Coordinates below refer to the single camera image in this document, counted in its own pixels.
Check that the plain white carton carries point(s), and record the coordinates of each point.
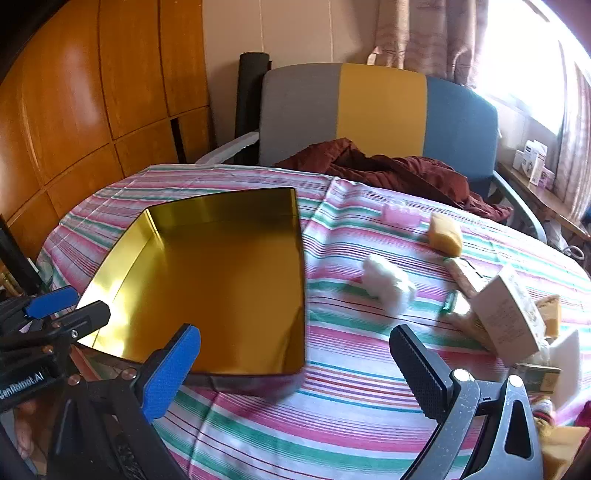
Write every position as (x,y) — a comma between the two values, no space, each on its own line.
(539,161)

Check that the person's left hand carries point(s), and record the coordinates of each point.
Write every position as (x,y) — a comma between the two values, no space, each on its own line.
(30,429)

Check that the grey yellow blue chair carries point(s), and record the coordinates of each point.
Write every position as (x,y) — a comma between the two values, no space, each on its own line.
(378,106)

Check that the white plastic bag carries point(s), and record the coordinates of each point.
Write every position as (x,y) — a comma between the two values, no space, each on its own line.
(388,281)

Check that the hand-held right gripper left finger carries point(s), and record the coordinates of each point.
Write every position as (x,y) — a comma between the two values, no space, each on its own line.
(168,369)

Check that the wooden wardrobe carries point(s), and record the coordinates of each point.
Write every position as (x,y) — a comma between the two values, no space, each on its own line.
(92,101)

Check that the small gold box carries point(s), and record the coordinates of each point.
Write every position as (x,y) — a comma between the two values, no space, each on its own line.
(538,376)

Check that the yellow sponge piece with holes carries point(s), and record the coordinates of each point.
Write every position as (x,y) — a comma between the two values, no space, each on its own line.
(550,313)

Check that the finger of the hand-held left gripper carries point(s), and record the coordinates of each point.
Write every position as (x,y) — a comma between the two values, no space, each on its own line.
(87,318)
(51,302)

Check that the pale foam sponge block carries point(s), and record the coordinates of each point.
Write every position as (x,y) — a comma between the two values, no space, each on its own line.
(445,235)

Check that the maroon jacket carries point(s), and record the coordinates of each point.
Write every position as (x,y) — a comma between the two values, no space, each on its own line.
(401,173)

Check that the pink patterned curtain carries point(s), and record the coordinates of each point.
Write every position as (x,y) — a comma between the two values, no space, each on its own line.
(575,138)
(429,37)

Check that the pink plastic comb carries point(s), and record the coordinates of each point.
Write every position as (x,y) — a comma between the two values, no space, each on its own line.
(399,213)

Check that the wooden side desk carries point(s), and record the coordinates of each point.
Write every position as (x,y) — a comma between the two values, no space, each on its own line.
(545,196)

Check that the gold tin box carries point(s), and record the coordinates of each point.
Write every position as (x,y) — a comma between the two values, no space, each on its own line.
(221,277)

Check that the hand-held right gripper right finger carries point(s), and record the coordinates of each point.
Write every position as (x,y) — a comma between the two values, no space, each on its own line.
(418,369)

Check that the beige striped packet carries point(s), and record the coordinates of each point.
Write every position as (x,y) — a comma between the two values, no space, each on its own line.
(461,274)

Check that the white printed box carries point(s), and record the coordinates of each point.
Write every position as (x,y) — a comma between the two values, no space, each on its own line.
(508,314)

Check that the small green item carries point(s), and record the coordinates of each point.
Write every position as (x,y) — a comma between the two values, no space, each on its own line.
(449,303)

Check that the pink box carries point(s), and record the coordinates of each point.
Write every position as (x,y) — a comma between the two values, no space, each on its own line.
(548,177)

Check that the striped tablecloth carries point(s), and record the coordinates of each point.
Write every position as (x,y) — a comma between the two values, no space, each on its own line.
(351,406)

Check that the black rolled mat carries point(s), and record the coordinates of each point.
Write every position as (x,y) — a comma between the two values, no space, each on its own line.
(249,92)

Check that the white foam block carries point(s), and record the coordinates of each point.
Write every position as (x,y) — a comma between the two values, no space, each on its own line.
(565,364)

